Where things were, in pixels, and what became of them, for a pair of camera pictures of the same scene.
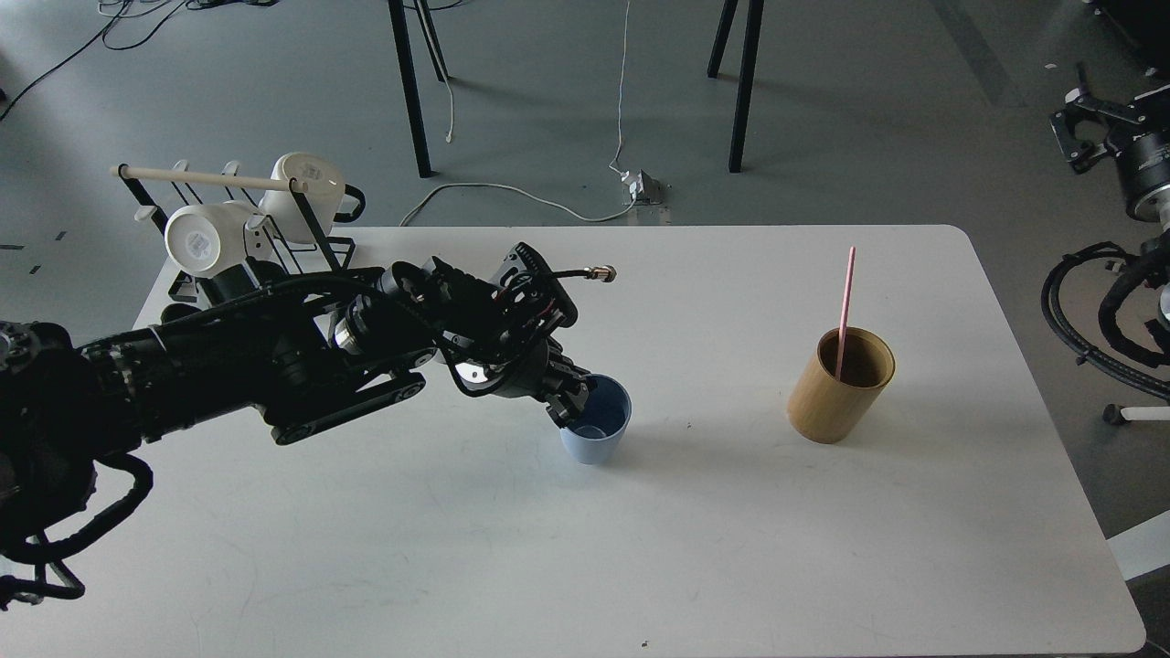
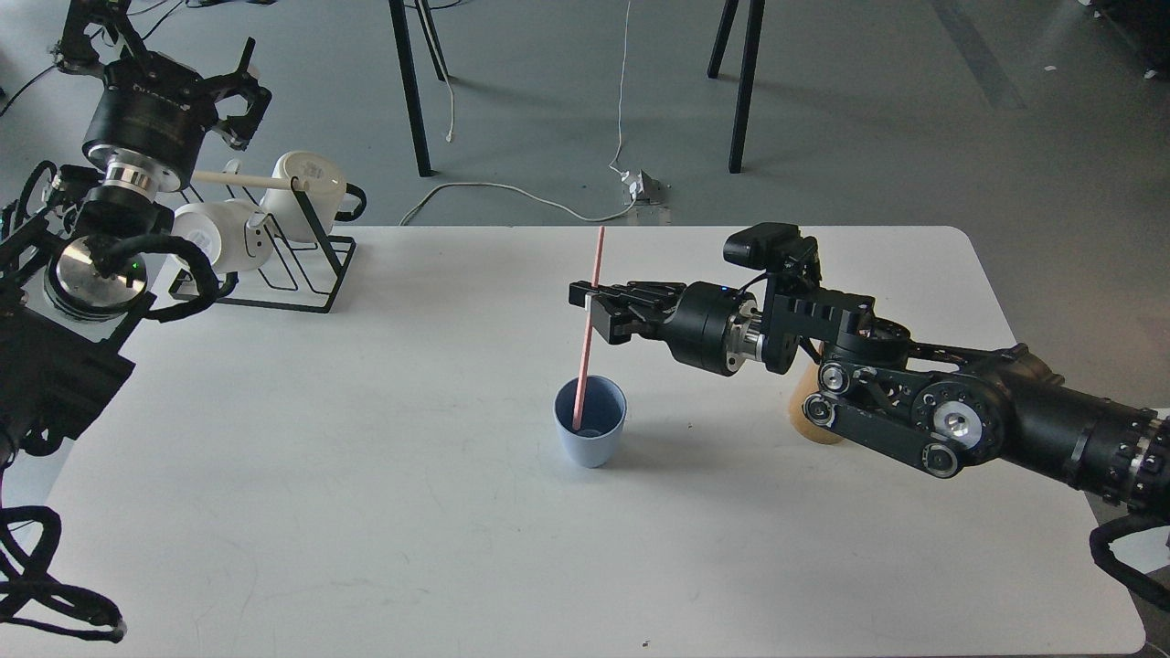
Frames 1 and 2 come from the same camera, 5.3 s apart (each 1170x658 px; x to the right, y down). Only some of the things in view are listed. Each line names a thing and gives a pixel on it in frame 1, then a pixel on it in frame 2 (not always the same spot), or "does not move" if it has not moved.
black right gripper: x=1142 y=148 -> x=715 y=327
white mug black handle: x=324 y=197 does not move
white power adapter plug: x=643 y=187 does not move
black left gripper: x=499 y=335 -> x=153 y=115
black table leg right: x=740 y=116 does not move
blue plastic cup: x=595 y=436 does not move
